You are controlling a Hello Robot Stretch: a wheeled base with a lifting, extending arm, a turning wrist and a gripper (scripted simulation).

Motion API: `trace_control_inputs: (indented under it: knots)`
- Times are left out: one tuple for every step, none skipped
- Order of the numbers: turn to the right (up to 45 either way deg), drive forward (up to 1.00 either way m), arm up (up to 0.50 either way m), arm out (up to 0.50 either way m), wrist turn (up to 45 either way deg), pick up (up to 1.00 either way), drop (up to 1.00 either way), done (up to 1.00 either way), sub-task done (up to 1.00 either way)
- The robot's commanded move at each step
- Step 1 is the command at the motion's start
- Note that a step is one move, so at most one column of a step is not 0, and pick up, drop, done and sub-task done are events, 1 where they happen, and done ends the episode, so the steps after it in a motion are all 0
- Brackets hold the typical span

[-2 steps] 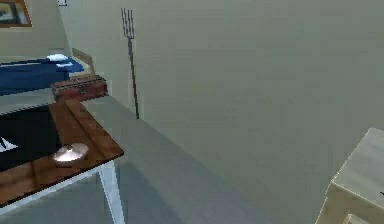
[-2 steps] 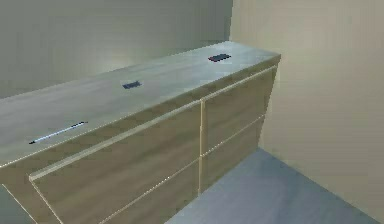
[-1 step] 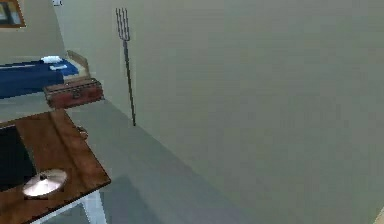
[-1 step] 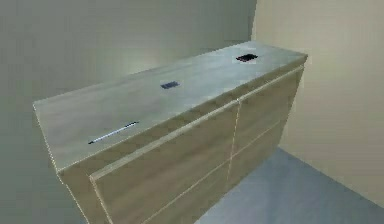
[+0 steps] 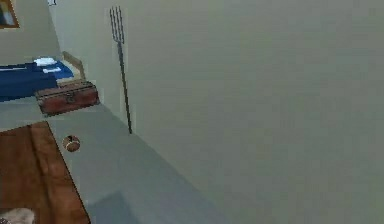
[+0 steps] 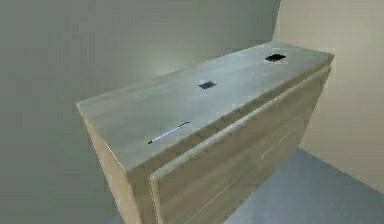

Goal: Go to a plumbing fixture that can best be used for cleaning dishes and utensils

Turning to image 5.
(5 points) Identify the black pitchfork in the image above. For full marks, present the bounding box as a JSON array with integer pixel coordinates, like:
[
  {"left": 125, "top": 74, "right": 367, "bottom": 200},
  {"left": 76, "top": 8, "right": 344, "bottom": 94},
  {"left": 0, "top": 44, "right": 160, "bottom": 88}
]
[{"left": 109, "top": 5, "right": 134, "bottom": 135}]

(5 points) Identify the red-brown wooden chest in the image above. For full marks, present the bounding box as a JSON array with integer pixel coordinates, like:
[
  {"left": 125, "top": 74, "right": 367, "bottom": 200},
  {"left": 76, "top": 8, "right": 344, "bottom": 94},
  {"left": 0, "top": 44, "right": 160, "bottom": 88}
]
[{"left": 35, "top": 79, "right": 101, "bottom": 117}]

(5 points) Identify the brown ball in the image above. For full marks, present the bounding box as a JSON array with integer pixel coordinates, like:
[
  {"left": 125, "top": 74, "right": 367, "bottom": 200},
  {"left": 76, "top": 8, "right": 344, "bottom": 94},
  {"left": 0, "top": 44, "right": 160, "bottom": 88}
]
[{"left": 62, "top": 134, "right": 81, "bottom": 153}]

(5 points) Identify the white pillow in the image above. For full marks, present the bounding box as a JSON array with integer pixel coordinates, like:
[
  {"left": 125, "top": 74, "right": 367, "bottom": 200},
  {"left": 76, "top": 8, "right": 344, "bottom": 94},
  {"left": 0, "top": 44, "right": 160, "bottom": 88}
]
[{"left": 33, "top": 57, "right": 58, "bottom": 67}]

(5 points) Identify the bed with blue cover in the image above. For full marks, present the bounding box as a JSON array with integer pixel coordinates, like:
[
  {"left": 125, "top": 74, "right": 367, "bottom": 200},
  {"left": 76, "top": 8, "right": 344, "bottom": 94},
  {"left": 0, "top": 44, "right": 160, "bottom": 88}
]
[{"left": 0, "top": 51, "right": 86, "bottom": 103}]

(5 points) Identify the brown wooden table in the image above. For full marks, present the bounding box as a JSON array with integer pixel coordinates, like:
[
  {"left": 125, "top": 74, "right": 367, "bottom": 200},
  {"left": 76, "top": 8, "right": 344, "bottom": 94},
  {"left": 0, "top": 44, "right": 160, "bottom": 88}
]
[{"left": 0, "top": 120, "right": 92, "bottom": 224}]

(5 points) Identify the grey fluffy object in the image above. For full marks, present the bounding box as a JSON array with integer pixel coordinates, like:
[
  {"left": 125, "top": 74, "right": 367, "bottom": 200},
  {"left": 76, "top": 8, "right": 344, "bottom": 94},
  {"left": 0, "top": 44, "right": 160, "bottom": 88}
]
[{"left": 0, "top": 207, "right": 36, "bottom": 224}]

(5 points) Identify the framed wall picture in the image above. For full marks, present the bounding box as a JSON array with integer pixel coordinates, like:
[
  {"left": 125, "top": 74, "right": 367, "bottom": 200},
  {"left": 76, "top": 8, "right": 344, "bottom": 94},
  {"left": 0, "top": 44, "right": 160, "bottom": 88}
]
[{"left": 0, "top": 0, "right": 20, "bottom": 30}]

